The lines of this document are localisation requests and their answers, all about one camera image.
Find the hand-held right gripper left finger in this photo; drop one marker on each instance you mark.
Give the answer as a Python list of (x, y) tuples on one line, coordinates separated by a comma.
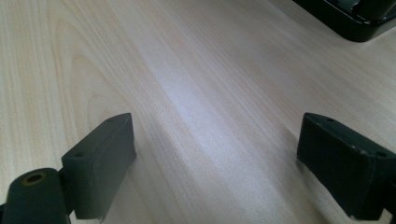
[(99, 165)]

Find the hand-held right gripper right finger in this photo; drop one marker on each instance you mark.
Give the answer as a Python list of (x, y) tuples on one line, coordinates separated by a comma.
[(342, 165)]

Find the red and black shoe rack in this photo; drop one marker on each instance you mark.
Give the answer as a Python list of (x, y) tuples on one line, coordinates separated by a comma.
[(358, 18)]

